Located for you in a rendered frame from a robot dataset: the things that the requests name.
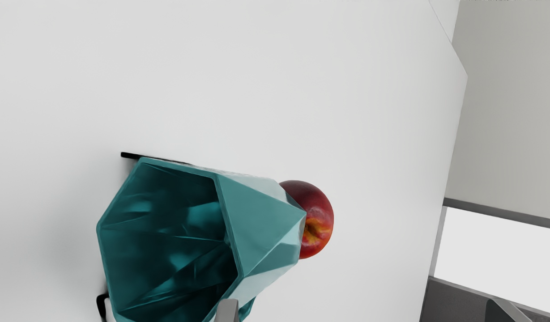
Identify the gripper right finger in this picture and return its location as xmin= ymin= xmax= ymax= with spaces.
xmin=485 ymin=298 xmax=533 ymax=322

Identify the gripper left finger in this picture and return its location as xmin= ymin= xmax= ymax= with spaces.
xmin=210 ymin=298 xmax=240 ymax=322

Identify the teal faceted mug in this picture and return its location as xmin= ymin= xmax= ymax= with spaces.
xmin=96 ymin=157 xmax=307 ymax=322

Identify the red apple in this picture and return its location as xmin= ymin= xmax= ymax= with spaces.
xmin=279 ymin=180 xmax=335 ymax=260

